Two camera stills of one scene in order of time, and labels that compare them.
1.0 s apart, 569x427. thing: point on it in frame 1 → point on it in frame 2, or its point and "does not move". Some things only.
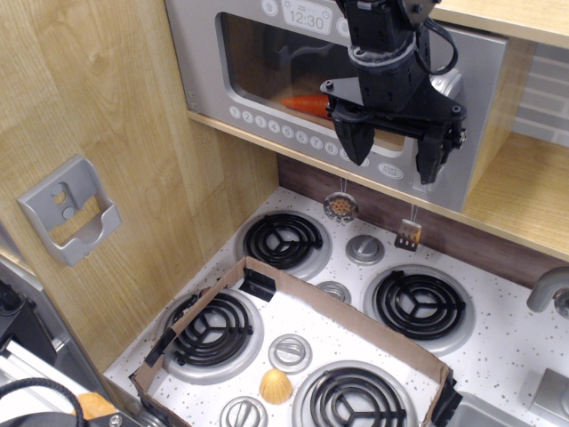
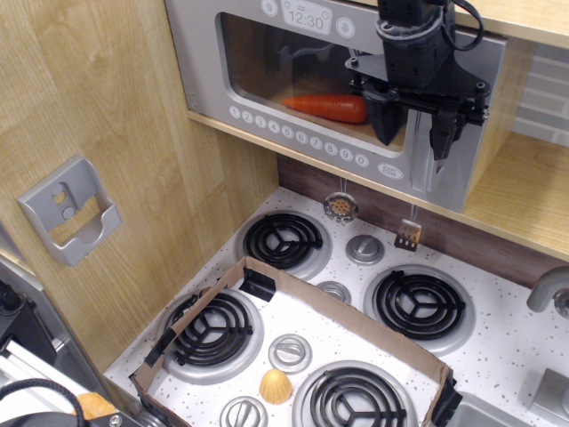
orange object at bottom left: x=94 y=406 does not move
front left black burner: x=217 y=333 does not move
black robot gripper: x=393 y=89 → x=420 y=68
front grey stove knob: x=244 y=412 does not move
